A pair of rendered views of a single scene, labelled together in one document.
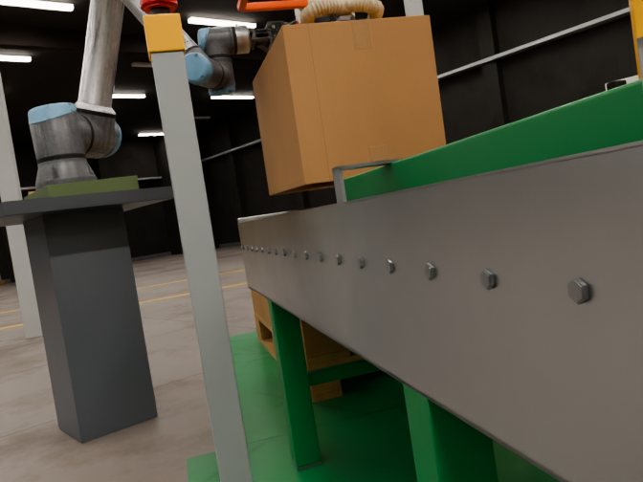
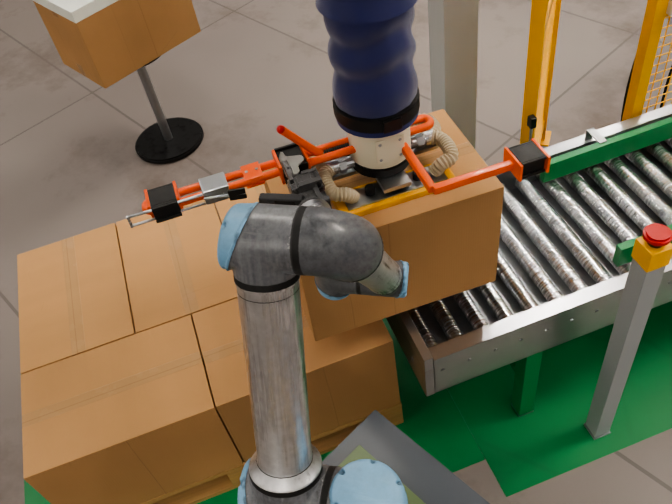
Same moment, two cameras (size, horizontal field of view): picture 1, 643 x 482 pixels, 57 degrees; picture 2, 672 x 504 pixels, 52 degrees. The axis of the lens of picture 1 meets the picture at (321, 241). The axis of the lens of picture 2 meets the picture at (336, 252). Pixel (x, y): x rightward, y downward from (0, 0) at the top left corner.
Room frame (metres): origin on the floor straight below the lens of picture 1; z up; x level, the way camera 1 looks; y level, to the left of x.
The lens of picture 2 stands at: (1.89, 1.37, 2.38)
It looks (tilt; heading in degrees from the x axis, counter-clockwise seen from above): 47 degrees down; 273
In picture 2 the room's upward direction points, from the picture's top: 11 degrees counter-clockwise
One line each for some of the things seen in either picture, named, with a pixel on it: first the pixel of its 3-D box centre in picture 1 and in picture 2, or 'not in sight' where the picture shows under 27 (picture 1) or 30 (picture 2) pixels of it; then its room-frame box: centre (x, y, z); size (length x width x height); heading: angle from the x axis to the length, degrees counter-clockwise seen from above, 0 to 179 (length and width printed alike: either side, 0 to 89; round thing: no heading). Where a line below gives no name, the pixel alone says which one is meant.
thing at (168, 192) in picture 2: not in sight; (164, 200); (2.38, 0.02, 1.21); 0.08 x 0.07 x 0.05; 14
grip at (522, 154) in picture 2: not in sight; (526, 159); (1.44, 0.07, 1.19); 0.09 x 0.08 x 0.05; 104
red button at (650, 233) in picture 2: (159, 9); (656, 237); (1.15, 0.24, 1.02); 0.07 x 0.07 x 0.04
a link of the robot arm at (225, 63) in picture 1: (218, 76); (336, 273); (1.96, 0.25, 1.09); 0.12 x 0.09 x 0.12; 164
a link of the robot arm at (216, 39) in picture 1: (216, 42); not in sight; (1.97, 0.24, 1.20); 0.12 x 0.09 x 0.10; 104
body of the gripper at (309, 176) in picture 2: (266, 36); (307, 195); (2.00, 0.08, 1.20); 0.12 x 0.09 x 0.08; 104
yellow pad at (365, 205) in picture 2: not in sight; (394, 185); (1.78, -0.02, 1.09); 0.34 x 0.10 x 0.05; 14
